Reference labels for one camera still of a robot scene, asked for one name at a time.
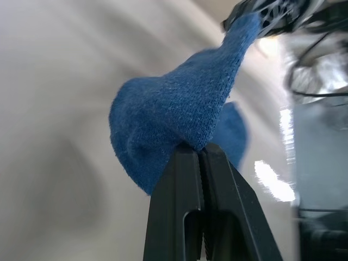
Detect blue knitted sock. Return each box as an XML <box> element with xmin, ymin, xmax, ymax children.
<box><xmin>108</xmin><ymin>13</ymin><xmax>263</xmax><ymax>196</ymax></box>

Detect black cable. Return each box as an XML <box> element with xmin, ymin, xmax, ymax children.
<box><xmin>284</xmin><ymin>16</ymin><xmax>348</xmax><ymax>108</ymax></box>

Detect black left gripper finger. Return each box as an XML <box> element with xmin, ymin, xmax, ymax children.
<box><xmin>221</xmin><ymin>0</ymin><xmax>308</xmax><ymax>38</ymax></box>
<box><xmin>197</xmin><ymin>143</ymin><xmax>285</xmax><ymax>261</ymax></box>
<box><xmin>144</xmin><ymin>147</ymin><xmax>204</xmax><ymax>261</ymax></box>

